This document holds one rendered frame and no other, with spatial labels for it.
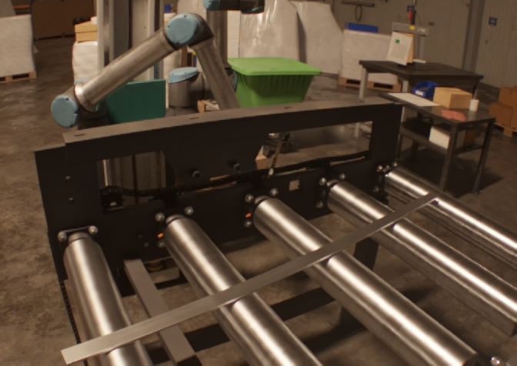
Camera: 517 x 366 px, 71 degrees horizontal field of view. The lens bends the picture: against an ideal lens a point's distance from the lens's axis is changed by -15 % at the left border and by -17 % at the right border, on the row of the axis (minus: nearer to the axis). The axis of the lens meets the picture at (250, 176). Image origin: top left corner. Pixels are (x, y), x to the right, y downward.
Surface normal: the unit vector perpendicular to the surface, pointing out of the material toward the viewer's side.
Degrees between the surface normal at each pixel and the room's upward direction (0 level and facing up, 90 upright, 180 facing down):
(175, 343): 0
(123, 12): 90
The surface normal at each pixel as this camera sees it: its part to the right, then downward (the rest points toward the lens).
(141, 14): 0.46, 0.39
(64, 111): -0.18, 0.44
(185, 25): 0.01, 0.35
